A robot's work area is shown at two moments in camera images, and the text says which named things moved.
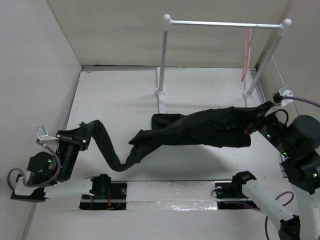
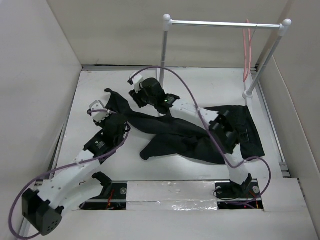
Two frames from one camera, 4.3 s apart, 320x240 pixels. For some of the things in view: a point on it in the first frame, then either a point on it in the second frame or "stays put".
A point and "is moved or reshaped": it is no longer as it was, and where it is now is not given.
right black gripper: x=260 y=118 -> x=137 y=96
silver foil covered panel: x=173 y=195 stays put
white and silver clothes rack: x=167 y=23 stays put
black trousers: x=224 y=127 is moved or reshaped
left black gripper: x=79 y=137 -> x=101 y=124
